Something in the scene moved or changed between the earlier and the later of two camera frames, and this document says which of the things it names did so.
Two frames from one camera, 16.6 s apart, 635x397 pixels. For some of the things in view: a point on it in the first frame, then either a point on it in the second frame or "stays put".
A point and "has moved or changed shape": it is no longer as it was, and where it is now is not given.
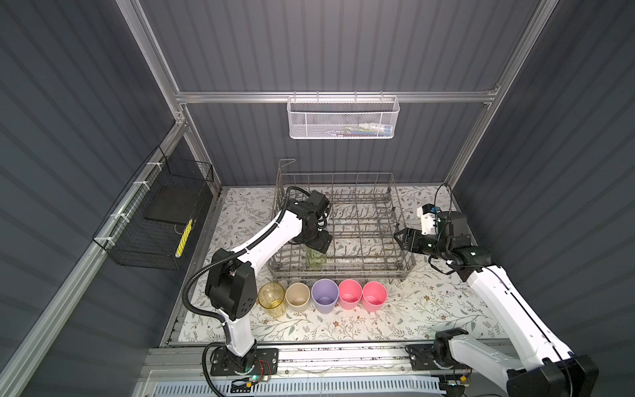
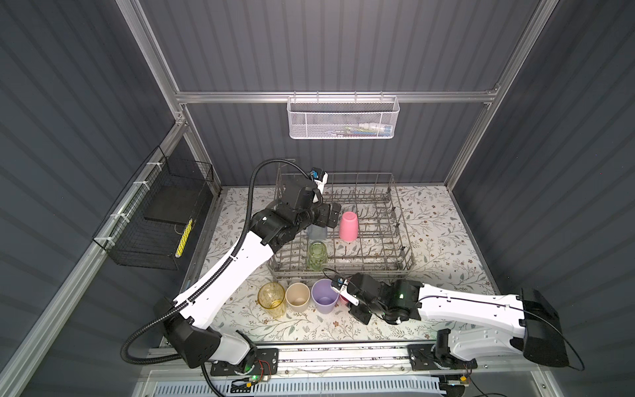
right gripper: [409, 232] -> [355, 314]
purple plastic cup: [325, 293] stays put
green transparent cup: [315, 260] stays put
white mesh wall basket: [342, 117] stays put
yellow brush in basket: [185, 236] stays put
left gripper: [322, 243] -> [322, 219]
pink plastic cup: [374, 295] has moved or changed shape
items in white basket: [363, 130] stays put
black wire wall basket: [148, 227] stays put
